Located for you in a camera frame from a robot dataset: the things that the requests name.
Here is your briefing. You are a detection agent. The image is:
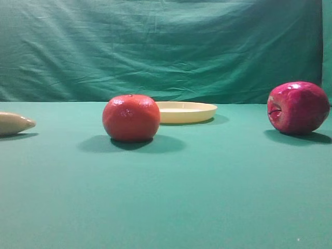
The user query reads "red apple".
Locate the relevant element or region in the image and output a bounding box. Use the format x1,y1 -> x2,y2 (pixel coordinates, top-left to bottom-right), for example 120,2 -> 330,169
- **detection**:
267,81 -> 330,134

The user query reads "yellow plastic plate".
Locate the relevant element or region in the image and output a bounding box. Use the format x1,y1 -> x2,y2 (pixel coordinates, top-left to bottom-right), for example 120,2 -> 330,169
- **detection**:
156,101 -> 218,124

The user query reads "orange tangerine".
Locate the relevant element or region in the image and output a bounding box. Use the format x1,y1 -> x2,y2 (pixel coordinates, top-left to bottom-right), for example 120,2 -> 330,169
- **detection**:
102,94 -> 160,142

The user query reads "green backdrop cloth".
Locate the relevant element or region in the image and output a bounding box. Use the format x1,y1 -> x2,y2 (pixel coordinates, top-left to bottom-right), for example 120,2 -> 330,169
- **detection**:
1,1 -> 331,104

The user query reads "yellow banana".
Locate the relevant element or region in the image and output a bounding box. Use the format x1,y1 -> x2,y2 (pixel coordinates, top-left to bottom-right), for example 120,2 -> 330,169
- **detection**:
1,112 -> 36,136

